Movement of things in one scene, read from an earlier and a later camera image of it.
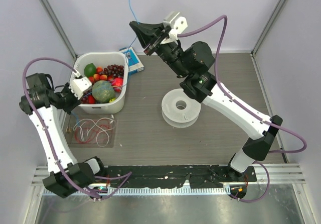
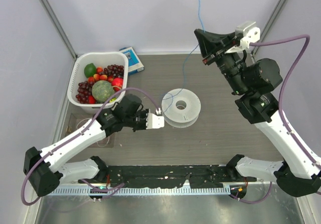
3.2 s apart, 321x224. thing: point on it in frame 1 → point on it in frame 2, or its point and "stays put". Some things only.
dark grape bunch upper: (117, 71) stays put
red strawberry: (92, 100) stays put
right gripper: (148, 34) → (214, 46)
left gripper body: (67, 100) → (139, 120)
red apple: (118, 82) stays put
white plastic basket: (101, 60) stays put
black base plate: (165, 177) stays put
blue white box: (134, 65) stays put
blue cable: (87, 96) → (173, 95)
